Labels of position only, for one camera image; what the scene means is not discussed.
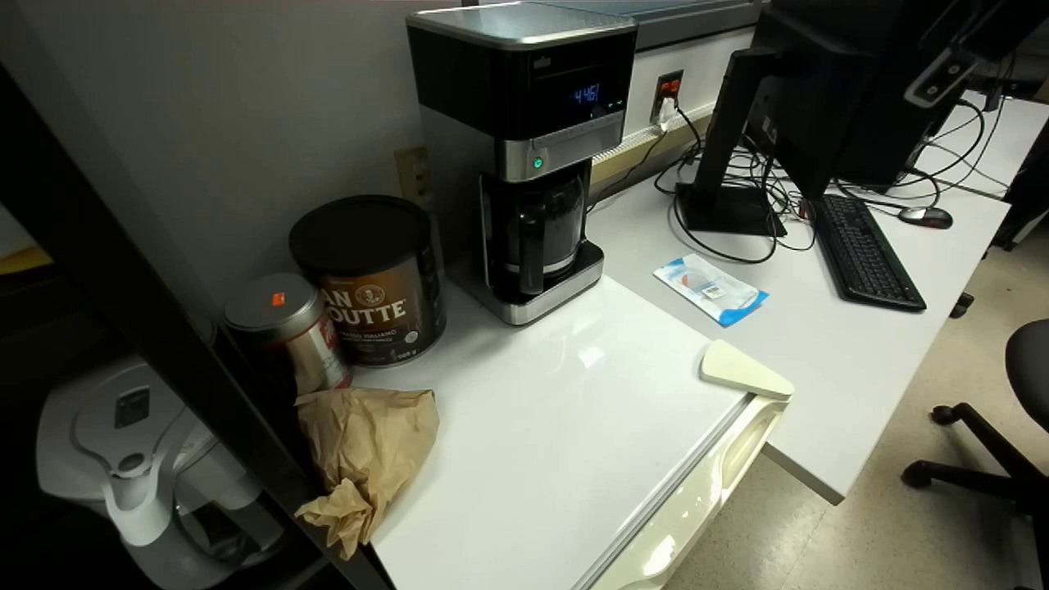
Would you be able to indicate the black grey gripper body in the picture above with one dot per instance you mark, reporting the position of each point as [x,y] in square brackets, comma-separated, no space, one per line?
[939,72]

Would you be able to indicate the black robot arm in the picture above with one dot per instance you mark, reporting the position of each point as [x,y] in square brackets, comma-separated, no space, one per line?
[1012,28]

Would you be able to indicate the black silver drip coffee maker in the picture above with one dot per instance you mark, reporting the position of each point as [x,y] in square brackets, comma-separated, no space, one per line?
[514,77]

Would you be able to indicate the brown coffee can black lid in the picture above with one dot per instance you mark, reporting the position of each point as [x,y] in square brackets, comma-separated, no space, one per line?
[380,311]

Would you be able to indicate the black computer monitor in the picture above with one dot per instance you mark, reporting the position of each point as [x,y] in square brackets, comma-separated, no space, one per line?
[854,85]

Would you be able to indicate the black computer mouse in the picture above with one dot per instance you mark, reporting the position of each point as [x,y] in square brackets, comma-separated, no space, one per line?
[927,217]

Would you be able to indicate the black computer keyboard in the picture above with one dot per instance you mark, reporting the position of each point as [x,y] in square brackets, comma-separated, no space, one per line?
[868,258]

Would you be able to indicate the black monitor stand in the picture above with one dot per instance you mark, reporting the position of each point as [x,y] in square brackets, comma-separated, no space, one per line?
[725,208]

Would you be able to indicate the white power plug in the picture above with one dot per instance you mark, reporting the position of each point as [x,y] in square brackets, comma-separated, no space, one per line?
[668,115]

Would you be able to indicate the black office chair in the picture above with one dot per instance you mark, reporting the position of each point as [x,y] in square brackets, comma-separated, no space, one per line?
[1032,372]

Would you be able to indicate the blue white wipes packet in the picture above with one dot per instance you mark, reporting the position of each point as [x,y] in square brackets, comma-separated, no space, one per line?
[709,289]

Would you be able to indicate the white mini fridge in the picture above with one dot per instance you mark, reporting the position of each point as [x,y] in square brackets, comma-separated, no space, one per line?
[545,437]

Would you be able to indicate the crumpled brown paper bag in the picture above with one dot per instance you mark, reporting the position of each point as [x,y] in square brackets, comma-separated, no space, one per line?
[364,437]

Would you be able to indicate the glass jar silver lid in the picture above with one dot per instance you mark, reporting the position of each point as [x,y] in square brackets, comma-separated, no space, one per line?
[273,310]

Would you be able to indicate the white grey appliance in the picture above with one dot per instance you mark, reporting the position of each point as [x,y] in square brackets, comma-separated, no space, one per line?
[96,428]

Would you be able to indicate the yellow sheet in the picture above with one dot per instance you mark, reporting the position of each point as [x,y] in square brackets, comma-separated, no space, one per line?
[21,261]

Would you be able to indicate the red black wall outlet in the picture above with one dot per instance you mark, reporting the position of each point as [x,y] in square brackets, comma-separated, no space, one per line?
[670,85]

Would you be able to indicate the beige wall outlet plate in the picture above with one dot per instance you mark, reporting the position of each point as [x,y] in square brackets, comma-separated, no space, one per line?
[410,172]

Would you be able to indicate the black shelf frame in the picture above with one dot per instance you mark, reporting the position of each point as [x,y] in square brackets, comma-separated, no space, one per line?
[120,283]

